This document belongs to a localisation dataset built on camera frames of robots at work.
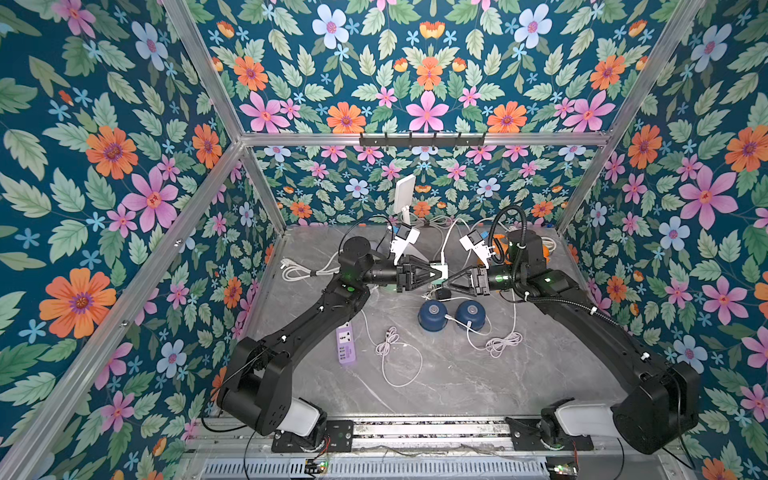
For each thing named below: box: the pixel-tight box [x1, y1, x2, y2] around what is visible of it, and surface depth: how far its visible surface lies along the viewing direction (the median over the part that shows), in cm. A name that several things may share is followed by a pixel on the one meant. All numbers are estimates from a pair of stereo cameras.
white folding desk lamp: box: [394, 174, 416, 226], surface depth 90 cm
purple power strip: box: [336, 322, 356, 364], surface depth 89 cm
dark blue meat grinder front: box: [455, 300, 486, 331], surface depth 86 cm
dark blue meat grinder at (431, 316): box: [418, 300, 448, 332], surface depth 87 cm
